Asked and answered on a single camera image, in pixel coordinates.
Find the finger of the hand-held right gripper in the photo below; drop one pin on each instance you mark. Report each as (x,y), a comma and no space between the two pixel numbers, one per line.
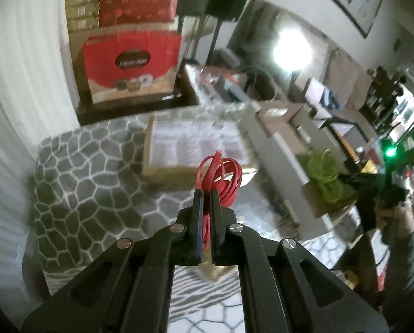
(347,181)

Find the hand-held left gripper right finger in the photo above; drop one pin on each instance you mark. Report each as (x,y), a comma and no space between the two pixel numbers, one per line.
(216,236)

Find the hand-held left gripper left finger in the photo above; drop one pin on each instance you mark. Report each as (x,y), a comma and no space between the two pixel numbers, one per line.
(197,230)

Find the person's right forearm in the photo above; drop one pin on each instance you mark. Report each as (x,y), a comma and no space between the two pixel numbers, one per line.
(410,274)

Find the person's right hand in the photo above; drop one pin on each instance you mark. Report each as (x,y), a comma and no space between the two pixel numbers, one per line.
(401,220)

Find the wooden coffee table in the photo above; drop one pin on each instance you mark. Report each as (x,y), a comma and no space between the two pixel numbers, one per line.
(345,128)

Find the white rectangular box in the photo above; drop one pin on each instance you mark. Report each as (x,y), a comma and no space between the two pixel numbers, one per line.
(279,159)

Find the white printed packet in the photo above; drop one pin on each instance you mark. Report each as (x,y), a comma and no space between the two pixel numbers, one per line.
(193,142)

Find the small open cardboard box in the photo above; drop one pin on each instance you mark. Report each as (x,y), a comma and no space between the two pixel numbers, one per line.
(279,114)

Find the dark dining chair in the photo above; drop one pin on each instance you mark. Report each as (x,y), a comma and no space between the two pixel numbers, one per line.
(384,90)

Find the beige sofa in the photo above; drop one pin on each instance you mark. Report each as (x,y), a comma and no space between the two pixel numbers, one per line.
(345,76)

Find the red gift box lower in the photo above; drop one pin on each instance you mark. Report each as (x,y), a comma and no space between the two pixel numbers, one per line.
(130,66)

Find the speaker stand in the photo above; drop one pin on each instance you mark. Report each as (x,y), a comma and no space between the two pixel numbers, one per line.
(213,38)
(193,38)

